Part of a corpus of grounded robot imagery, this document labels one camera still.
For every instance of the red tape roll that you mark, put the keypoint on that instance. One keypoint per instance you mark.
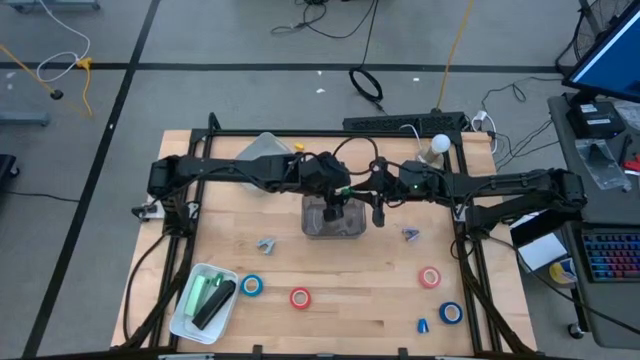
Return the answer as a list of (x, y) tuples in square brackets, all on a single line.
[(292, 298)]

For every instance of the black caster wheel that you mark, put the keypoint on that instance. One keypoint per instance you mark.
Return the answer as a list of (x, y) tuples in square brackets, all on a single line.
[(576, 331)]

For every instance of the grey side desk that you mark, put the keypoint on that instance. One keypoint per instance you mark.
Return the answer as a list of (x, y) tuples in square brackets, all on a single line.
[(570, 150)]

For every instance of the purple staple remover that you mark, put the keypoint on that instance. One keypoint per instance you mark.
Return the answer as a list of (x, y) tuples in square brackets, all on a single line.
[(411, 235)]

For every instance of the white power adapter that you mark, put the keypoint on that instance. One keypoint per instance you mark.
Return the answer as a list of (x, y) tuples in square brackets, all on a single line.
[(480, 118)]

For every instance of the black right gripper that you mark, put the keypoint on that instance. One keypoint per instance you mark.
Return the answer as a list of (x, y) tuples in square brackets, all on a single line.
[(410, 180)]

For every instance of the black front frame clamp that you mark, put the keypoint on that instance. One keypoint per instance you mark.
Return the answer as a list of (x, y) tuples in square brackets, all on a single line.
[(257, 351), (403, 353)]

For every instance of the table lamp with bulb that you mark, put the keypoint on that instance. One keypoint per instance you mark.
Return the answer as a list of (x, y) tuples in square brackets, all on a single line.
[(430, 162)]

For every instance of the dark blue tape roll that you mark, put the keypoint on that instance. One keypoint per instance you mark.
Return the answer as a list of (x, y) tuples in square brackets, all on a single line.
[(442, 312)]

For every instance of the black aluminium table frame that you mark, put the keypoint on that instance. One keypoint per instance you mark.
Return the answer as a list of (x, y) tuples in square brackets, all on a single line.
[(468, 272)]

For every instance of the pink tape roll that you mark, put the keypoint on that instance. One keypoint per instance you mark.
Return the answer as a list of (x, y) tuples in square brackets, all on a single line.
[(421, 277)]

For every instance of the black floor fan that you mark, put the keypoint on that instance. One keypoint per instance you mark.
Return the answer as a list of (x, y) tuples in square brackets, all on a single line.
[(592, 17)]

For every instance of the small white paper sheet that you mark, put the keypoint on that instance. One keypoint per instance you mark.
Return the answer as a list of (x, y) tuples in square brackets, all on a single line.
[(525, 221)]

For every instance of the black mini computer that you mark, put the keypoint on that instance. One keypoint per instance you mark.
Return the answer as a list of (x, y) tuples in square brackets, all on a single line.
[(595, 125)]

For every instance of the grey desk leg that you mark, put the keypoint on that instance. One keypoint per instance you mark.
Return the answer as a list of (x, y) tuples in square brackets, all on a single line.
[(50, 5), (25, 119)]

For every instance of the light green stapler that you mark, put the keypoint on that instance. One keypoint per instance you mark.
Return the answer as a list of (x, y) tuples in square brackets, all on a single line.
[(196, 295)]

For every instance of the clear plastic bag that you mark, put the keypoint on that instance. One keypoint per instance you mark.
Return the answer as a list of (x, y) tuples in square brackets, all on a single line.
[(600, 165)]

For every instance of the red tool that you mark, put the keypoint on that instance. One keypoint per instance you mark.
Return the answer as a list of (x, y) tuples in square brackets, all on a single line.
[(634, 165)]

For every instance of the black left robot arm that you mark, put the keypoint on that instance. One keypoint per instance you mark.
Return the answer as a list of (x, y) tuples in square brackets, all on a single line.
[(225, 170)]

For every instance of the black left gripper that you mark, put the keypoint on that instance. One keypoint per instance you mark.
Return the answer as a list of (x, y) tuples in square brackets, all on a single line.
[(322, 175)]

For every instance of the grey staple remover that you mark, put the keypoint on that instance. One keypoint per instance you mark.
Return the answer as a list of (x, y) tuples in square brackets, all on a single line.
[(265, 246)]

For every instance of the light blue tape roll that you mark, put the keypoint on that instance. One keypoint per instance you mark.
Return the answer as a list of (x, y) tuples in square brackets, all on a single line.
[(243, 285)]

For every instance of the black power strip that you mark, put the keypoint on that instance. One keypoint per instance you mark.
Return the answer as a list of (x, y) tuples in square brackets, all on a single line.
[(390, 122)]

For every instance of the backlit keyboard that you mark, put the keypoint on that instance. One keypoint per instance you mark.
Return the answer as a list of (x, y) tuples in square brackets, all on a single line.
[(612, 255)]

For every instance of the black chair base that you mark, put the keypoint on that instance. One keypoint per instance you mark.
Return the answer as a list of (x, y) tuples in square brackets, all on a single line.
[(7, 167)]

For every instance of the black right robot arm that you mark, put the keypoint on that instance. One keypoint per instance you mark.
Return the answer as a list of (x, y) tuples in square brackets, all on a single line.
[(525, 187)]

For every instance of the computer monitor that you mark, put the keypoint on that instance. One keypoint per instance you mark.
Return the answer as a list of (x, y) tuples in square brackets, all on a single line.
[(615, 60)]

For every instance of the yellow staple remover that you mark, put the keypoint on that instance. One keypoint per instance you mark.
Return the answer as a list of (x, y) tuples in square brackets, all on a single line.
[(299, 146)]

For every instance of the black stapler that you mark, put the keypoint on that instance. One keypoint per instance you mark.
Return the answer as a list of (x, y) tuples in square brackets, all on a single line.
[(215, 305)]

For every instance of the white bin with scooped rim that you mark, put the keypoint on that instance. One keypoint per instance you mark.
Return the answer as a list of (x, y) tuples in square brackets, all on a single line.
[(262, 147)]

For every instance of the grey translucent plastic bin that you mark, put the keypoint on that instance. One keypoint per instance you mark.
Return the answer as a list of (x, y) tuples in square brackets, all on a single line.
[(310, 225)]

